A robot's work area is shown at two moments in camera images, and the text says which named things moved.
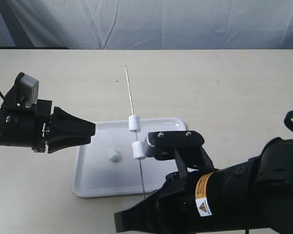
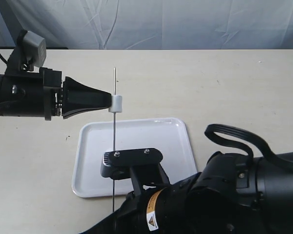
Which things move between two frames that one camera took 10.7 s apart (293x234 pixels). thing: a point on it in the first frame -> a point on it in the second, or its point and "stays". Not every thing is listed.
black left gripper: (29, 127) -> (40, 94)
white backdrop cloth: (148, 25) stays
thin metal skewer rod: (136, 132) -> (114, 143)
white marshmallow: (134, 123) -> (116, 104)
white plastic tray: (105, 165) stays
